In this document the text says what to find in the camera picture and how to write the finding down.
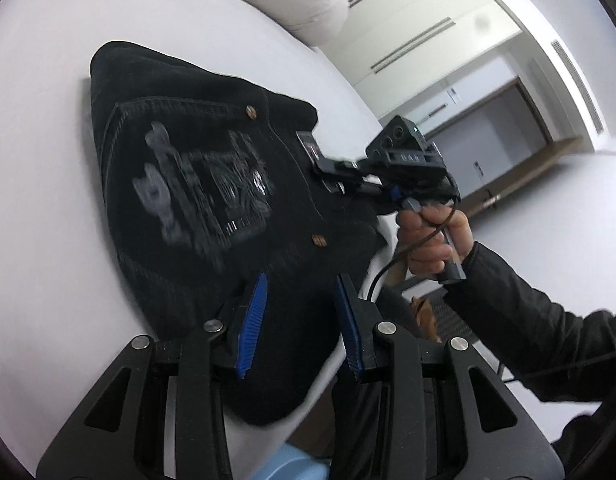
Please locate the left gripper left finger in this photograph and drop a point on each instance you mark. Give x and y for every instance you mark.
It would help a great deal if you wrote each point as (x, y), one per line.
(117, 431)

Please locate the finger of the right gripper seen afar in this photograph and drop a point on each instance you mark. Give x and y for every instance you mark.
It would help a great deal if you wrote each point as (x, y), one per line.
(345, 176)

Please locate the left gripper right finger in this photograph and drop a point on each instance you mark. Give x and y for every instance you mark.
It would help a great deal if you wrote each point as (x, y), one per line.
(440, 411)

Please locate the black jeans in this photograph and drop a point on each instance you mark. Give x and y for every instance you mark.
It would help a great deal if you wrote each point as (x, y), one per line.
(206, 188)

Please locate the right forearm black sleeve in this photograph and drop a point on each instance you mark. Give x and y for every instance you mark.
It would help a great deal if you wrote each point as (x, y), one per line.
(556, 354)

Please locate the person's right hand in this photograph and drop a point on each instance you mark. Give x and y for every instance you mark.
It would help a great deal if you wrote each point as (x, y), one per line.
(428, 249)

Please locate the white wardrobe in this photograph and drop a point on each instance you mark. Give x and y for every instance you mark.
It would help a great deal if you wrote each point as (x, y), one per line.
(489, 82)

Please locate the white bed mattress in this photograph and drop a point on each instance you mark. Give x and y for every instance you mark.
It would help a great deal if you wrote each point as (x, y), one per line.
(64, 312)

